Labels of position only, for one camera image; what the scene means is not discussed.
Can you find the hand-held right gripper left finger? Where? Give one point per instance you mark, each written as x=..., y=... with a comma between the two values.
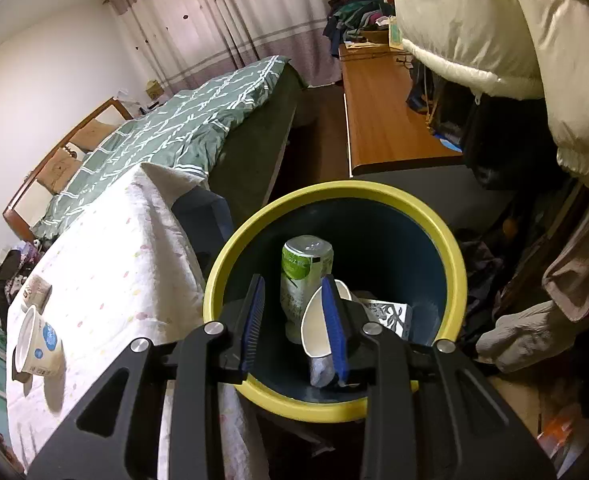
x=254, y=325

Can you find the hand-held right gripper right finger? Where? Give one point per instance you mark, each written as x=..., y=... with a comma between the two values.
x=335, y=330

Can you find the white paper cup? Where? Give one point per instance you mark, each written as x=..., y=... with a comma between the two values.
x=314, y=325

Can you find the black white patterned box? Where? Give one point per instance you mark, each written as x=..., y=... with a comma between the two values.
x=389, y=317

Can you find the green label drink bottle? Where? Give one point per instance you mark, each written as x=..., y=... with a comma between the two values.
x=299, y=270

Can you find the yellow rimmed blue bin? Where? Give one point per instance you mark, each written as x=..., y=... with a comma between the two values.
x=399, y=260

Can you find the dark blue box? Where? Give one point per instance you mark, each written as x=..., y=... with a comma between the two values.
x=204, y=220

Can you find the white floral tablecloth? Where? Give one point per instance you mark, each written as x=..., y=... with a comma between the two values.
x=114, y=285

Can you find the dark bed base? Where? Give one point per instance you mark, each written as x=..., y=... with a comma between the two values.
x=254, y=160

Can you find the grey cloth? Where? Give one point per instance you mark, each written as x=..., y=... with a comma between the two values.
x=519, y=332

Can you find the bed with green quilt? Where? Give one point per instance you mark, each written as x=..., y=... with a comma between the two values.
x=174, y=125

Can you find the wooden desk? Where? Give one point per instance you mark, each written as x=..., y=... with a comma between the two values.
x=384, y=120

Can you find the white yogurt tub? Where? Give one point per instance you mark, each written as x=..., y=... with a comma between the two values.
x=39, y=345

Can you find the small printed cup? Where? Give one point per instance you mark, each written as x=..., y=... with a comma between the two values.
x=37, y=290

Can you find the dark clothes pile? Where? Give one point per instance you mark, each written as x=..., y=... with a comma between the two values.
x=17, y=272

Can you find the brown pillow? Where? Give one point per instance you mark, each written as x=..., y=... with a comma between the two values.
x=92, y=135
x=59, y=170

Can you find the yellow tissue box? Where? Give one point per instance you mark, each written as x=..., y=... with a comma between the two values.
x=154, y=89

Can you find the wooden bed headboard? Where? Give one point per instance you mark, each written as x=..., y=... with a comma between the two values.
x=94, y=112

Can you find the green white pack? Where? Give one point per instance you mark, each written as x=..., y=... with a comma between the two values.
x=396, y=32

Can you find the mixed clothes pile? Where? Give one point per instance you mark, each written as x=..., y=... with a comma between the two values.
x=359, y=15

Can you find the cream down jacket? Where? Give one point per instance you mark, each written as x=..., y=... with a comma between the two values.
x=474, y=25

